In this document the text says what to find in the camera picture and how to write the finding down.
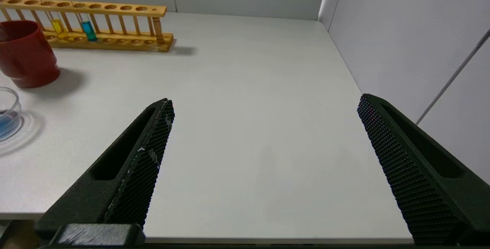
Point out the test tube with teal pigment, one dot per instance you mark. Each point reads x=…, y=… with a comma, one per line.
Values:
x=89, y=31

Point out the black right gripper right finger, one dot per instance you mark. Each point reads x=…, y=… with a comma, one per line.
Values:
x=428, y=176

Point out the clear glass beaker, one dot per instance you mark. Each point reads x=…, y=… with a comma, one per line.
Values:
x=7, y=122

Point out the wooden test tube rack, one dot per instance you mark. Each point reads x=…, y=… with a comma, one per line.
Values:
x=115, y=42

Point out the red plastic cup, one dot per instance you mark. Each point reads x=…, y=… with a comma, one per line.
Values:
x=26, y=61

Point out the test tube with yellow pigment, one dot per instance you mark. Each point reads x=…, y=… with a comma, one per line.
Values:
x=59, y=28

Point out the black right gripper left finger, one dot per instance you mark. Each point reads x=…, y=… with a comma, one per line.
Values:
x=115, y=187

